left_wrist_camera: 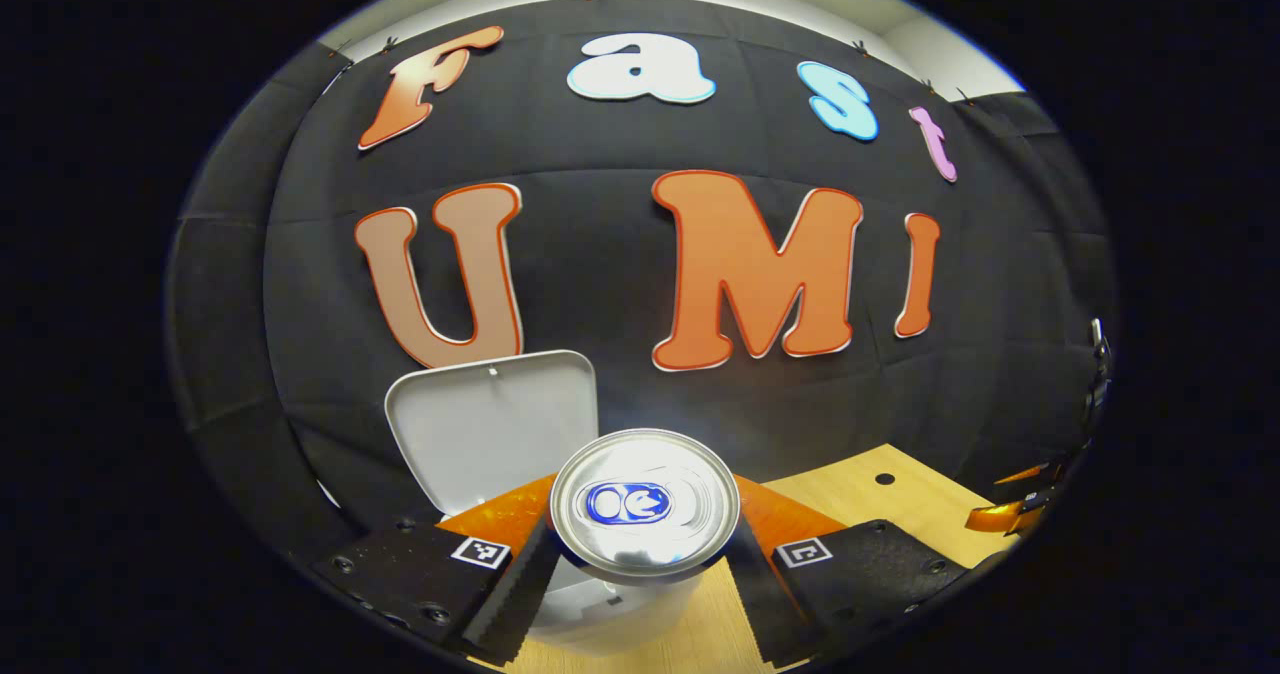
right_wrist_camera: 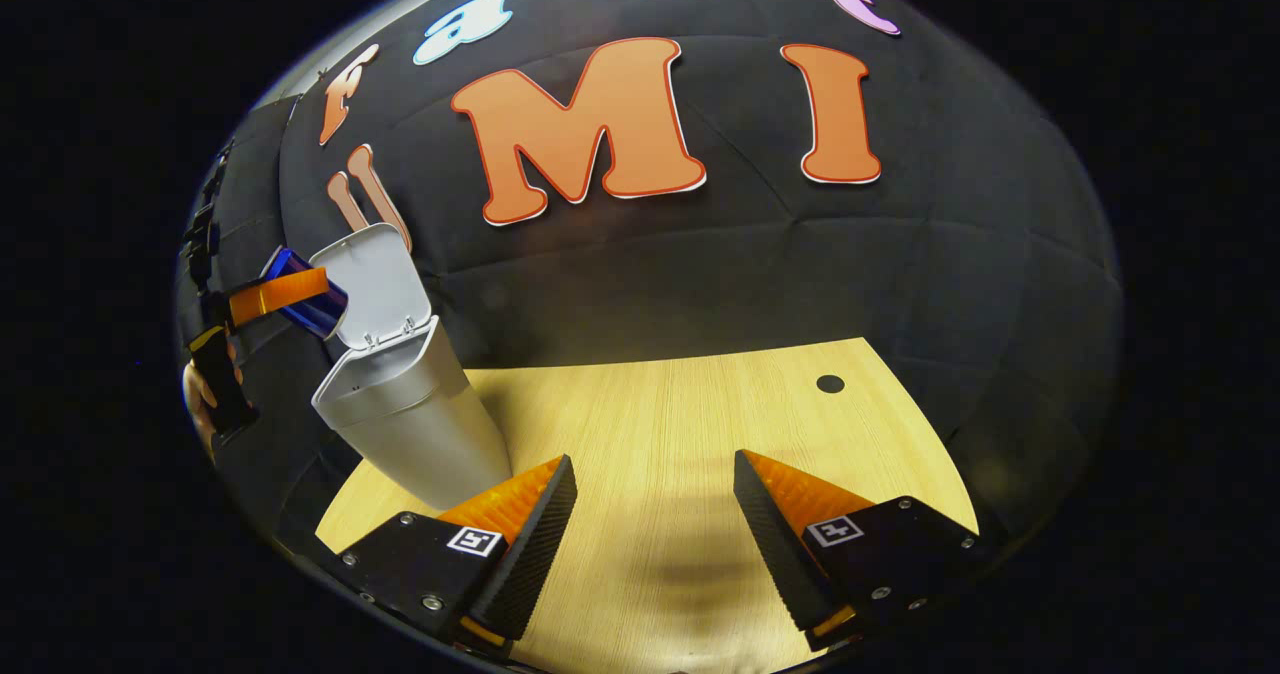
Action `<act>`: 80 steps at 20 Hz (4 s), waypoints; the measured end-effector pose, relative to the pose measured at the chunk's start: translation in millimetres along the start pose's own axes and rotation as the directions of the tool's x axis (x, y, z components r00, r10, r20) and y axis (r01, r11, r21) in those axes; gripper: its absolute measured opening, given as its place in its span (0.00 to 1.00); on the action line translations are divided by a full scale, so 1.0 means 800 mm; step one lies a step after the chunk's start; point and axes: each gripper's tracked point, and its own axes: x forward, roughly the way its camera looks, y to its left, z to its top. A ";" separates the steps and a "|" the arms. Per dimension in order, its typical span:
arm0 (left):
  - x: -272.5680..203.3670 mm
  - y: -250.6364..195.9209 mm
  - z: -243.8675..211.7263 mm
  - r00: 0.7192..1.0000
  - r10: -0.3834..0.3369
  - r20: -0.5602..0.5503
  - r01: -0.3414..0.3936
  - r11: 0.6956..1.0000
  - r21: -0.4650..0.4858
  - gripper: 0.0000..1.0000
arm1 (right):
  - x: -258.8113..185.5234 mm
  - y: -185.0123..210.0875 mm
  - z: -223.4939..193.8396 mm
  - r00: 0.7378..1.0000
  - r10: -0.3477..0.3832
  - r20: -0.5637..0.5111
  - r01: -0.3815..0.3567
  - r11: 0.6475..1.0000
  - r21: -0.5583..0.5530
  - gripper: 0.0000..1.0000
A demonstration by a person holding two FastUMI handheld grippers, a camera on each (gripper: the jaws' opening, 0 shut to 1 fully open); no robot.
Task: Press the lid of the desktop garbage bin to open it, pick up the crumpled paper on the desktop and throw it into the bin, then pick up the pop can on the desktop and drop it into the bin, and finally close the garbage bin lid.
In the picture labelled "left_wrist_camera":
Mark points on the black backdrop cloth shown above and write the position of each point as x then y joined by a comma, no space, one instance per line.
590,254

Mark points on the wooden desktop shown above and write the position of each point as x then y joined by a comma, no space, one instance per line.
900,514

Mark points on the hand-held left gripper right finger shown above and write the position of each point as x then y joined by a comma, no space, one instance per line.
760,594

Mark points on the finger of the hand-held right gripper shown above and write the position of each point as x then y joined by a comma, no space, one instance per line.
1000,519
1025,474

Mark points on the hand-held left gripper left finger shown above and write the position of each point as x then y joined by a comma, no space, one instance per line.
520,584

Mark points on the white desktop garbage bin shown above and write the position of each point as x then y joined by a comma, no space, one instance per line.
480,434

